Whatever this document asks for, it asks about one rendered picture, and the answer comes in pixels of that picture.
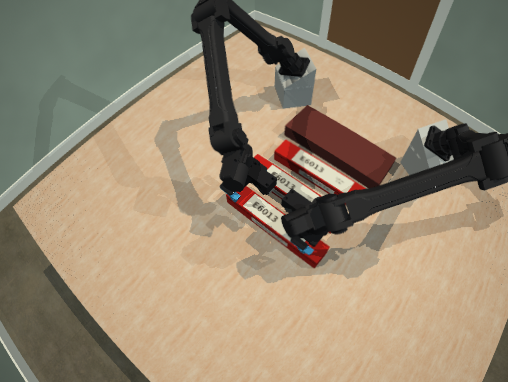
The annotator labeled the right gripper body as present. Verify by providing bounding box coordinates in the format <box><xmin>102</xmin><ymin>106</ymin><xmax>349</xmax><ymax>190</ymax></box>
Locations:
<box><xmin>220</xmin><ymin>163</ymin><xmax>267</xmax><ymax>196</ymax></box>

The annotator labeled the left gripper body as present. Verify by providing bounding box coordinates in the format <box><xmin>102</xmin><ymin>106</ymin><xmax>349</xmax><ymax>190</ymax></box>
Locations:
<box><xmin>290</xmin><ymin>226</ymin><xmax>329</xmax><ymax>250</ymax></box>

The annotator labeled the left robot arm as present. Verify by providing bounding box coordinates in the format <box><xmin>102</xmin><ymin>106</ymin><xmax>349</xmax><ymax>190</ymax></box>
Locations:
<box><xmin>281</xmin><ymin>123</ymin><xmax>508</xmax><ymax>238</ymax></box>

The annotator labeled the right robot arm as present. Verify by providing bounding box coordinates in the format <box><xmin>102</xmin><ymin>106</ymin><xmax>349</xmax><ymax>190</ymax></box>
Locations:
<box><xmin>191</xmin><ymin>0</ymin><xmax>310</xmax><ymax>195</ymax></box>

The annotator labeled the red box with cream label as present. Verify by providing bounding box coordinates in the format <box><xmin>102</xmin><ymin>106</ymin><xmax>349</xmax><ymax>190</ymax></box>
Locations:
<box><xmin>226</xmin><ymin>186</ymin><xmax>330</xmax><ymax>268</ymax></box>

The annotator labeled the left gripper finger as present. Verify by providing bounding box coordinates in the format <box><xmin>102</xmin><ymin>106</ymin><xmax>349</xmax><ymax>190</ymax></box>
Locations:
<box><xmin>297</xmin><ymin>245</ymin><xmax>314</xmax><ymax>255</ymax></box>

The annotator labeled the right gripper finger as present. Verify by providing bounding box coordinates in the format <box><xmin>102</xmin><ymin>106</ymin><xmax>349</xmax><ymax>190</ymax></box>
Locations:
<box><xmin>228</xmin><ymin>192</ymin><xmax>241</xmax><ymax>202</ymax></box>

